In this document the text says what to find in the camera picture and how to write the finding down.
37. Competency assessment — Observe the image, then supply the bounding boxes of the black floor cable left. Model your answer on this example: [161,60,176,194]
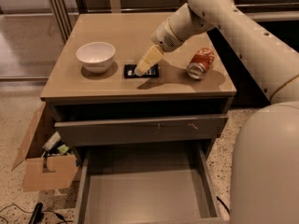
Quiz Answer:
[0,203,74,224]

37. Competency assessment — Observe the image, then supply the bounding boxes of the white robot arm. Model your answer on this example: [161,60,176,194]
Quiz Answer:
[135,0,299,224]

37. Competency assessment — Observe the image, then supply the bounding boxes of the closed top drawer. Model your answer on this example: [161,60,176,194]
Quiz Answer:
[55,115,228,147]

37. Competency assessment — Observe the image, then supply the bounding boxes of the grey drawer cabinet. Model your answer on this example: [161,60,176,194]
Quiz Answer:
[39,11,237,224]

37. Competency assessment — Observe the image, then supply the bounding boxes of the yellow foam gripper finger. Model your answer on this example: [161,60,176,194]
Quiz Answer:
[135,45,164,77]

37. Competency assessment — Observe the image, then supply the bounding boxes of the black device on floor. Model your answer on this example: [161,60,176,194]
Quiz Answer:
[28,203,43,224]

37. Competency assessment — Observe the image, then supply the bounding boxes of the white packet in box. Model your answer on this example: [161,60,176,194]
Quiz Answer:
[43,132,61,152]

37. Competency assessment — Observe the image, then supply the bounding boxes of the open middle drawer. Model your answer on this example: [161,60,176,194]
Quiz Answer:
[74,144,229,224]

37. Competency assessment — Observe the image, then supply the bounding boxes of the open cardboard box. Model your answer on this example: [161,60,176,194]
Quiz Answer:
[12,103,81,192]

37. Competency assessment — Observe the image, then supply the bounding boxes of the black floor cable right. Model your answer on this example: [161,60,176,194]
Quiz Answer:
[216,195,232,215]

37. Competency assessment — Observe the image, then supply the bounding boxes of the orange soda can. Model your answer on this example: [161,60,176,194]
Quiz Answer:
[186,48,215,80]

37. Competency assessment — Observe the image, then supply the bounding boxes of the black floor cable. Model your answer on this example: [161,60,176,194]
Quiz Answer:
[0,203,74,224]
[216,195,232,215]

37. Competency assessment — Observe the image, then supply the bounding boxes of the white ceramic bowl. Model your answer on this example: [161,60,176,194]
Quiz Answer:
[76,42,116,74]

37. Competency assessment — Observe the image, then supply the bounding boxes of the metal railing frame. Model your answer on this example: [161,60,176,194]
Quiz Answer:
[49,0,299,47]

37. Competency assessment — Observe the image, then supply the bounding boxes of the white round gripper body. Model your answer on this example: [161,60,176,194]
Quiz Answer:
[150,20,182,52]

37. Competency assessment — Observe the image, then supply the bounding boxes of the green packet in box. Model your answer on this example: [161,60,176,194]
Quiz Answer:
[57,145,69,155]

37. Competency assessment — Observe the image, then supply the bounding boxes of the dark blue rxbar wrapper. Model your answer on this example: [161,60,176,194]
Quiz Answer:
[123,64,159,78]

